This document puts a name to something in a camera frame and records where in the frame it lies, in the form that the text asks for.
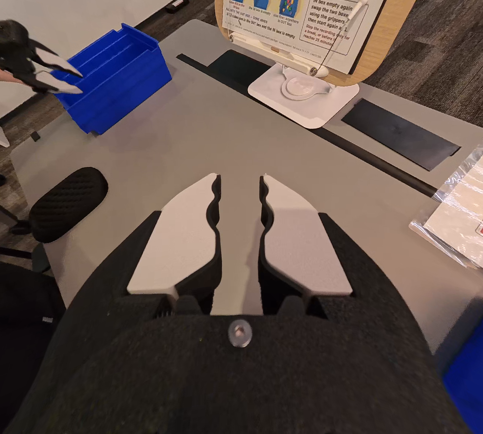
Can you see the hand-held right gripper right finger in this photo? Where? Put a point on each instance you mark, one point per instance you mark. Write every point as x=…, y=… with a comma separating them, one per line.
x=305, y=249

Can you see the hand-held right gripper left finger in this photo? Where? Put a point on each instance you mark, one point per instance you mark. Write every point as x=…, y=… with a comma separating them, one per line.
x=177, y=245

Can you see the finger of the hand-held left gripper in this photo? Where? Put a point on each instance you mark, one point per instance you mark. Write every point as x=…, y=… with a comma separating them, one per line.
x=56, y=61
x=56, y=83

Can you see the blue plastic bin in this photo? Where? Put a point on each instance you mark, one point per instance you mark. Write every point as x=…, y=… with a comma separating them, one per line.
x=124, y=90
x=466, y=385

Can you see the person's left hand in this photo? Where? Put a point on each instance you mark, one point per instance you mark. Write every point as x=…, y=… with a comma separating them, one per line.
x=9, y=77

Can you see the black floor outlet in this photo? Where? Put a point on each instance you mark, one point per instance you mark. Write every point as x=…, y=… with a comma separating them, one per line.
x=177, y=4

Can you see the white stand base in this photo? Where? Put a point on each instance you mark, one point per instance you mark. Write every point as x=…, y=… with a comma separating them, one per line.
x=320, y=109

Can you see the black desk inlay plate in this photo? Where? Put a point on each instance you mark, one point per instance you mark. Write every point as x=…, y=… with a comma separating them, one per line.
x=403, y=136
x=234, y=68

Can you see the paper in plastic sleeve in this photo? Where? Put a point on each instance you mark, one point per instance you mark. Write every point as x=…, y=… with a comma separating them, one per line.
x=456, y=222

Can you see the printed instruction sheet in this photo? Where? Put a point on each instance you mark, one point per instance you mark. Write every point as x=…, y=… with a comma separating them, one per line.
x=302, y=7

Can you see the wooden display board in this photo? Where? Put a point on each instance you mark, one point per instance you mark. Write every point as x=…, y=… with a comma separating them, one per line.
x=407, y=7

